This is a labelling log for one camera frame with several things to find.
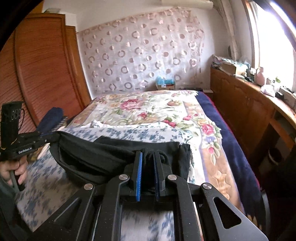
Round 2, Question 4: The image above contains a cardboard box on sideboard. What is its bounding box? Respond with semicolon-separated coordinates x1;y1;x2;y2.
220;62;247;75

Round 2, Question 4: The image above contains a white air conditioner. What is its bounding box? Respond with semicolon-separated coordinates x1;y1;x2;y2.
161;0;214;10

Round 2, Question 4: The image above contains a pink circle-pattern wall curtain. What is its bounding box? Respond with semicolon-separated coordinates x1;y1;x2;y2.
77;9;205;97

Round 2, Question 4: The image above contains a window with wooden frame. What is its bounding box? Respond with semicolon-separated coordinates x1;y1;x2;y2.
242;1;295;91

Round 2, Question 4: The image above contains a left hand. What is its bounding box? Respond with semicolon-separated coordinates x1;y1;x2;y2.
1;156;28;186

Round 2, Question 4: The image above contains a wooden louvered wardrobe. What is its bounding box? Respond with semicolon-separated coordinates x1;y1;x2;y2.
1;13;91;133

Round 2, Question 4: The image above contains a black Superman t-shirt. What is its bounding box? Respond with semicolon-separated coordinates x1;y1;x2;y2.
50;132;191;185

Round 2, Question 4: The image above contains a long wooden sideboard cabinet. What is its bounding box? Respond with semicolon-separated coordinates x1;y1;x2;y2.
210;68;295;163

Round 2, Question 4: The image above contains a blue tissue box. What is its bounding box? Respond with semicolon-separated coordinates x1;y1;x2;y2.
155;77;176;90

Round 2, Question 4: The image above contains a floral bed quilt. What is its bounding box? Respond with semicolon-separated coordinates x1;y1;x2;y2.
65;90;243;210

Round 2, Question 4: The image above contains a navy blue blanket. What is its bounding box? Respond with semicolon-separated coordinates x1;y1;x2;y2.
196;91;270;235

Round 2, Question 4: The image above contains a pink ceramic vase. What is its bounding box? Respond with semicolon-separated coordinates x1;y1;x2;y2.
254;67;266;86

